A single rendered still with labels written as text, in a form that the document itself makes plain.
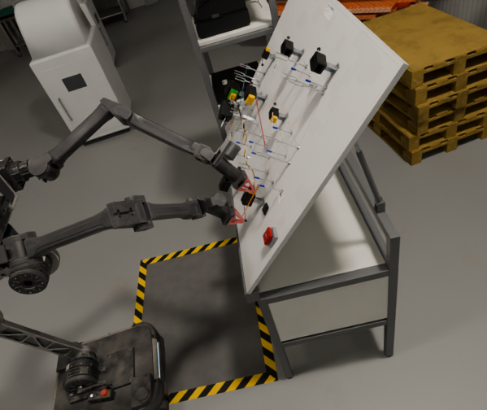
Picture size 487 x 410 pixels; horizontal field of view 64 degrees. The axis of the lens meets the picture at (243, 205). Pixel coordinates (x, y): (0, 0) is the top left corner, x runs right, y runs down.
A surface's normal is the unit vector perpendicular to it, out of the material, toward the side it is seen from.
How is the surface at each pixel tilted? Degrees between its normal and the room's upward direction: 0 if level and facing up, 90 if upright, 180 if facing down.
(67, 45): 71
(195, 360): 0
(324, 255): 0
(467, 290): 0
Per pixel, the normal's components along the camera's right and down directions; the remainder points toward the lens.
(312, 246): -0.23, -0.71
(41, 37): 0.12, 0.37
